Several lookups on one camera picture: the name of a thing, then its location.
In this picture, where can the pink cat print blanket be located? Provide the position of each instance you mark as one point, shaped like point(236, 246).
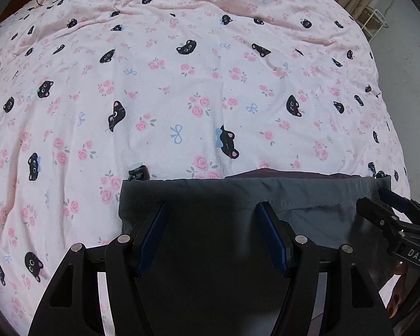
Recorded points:
point(161, 77)

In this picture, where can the white metal shelf rack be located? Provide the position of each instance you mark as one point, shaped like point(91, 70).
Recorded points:
point(376, 21)

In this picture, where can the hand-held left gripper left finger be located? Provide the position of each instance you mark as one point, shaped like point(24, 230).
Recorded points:
point(154, 241)

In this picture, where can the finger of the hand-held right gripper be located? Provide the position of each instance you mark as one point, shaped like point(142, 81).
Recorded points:
point(374, 213)
point(393, 197)

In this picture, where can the grey purple hooded jacket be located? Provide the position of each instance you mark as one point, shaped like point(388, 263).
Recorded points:
point(213, 217)

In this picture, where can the person's right hand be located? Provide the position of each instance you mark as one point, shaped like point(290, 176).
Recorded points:
point(398, 297)

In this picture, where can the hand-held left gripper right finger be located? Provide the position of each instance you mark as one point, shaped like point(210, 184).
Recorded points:
point(269, 238)

